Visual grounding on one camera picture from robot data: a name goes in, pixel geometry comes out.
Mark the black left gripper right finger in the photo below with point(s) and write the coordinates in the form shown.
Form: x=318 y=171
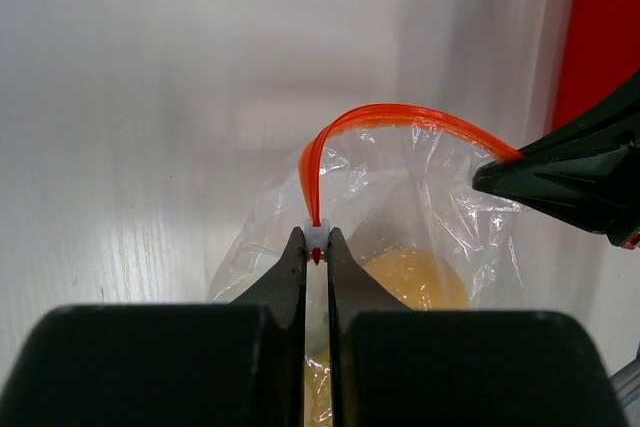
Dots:
x=394 y=366

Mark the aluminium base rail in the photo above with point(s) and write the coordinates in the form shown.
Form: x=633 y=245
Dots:
x=626 y=383

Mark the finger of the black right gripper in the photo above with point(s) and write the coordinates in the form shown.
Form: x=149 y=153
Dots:
x=613 y=122
x=598 y=194

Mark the red plastic tray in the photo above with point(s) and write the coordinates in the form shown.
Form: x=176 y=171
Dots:
x=600 y=52

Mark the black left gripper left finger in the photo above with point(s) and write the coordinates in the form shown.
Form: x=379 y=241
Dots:
x=211 y=364

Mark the orange yellow peach with leaf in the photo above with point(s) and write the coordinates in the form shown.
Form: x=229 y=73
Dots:
x=415 y=277

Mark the clear zip bag orange zipper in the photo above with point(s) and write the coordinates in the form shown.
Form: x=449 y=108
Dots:
x=388 y=181

